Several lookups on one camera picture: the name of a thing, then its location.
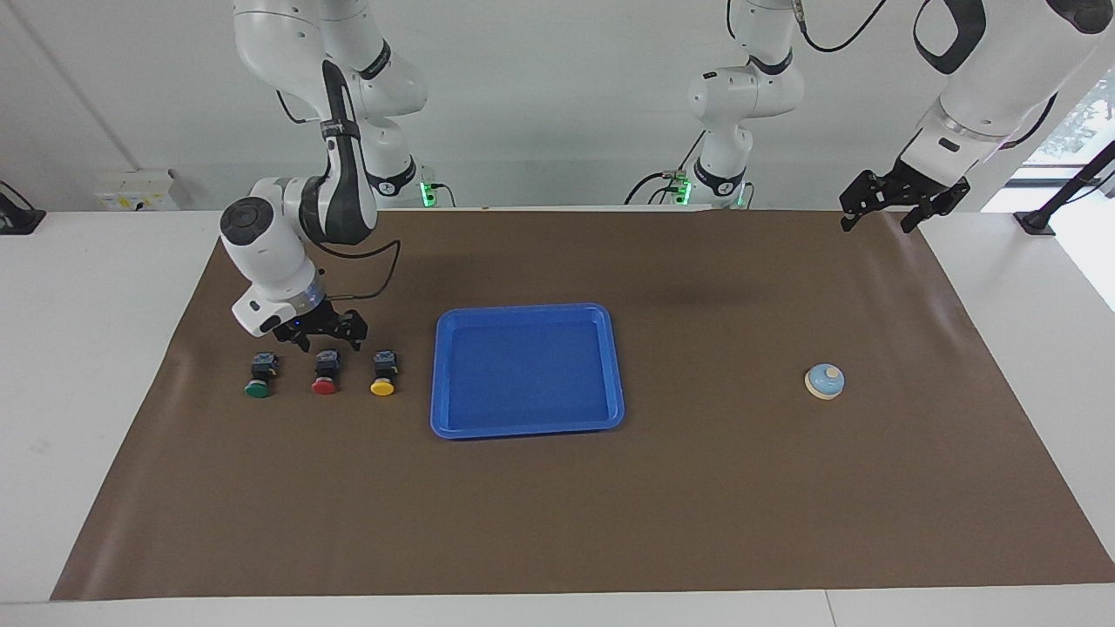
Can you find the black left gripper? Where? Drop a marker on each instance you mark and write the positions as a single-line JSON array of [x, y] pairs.
[[906, 187]]

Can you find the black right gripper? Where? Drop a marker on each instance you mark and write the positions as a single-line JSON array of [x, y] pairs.
[[318, 322]]

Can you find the red push button switch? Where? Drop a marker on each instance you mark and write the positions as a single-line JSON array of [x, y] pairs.
[[324, 387]]

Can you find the yellow push button switch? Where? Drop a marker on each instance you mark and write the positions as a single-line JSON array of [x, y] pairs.
[[382, 387]]

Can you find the green push button switch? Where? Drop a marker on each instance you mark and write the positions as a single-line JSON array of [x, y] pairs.
[[258, 389]]

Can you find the light blue call bell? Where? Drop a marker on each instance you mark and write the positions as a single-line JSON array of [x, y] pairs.
[[822, 382]]

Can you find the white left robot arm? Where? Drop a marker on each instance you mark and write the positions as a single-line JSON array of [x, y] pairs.
[[1002, 70]]

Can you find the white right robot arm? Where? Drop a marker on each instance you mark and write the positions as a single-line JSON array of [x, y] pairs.
[[270, 252]]

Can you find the blue plastic tray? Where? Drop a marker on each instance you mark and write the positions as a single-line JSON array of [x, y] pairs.
[[527, 374]]

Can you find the black clamp with slanted rod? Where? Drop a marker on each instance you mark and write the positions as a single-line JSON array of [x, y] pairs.
[[1037, 222]]

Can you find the brown table mat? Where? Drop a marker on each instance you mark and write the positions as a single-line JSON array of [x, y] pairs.
[[557, 514]]

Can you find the small black table clamp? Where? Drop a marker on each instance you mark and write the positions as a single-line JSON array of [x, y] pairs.
[[17, 222]]

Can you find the white wall outlet box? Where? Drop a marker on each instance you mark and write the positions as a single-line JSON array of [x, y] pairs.
[[131, 187]]

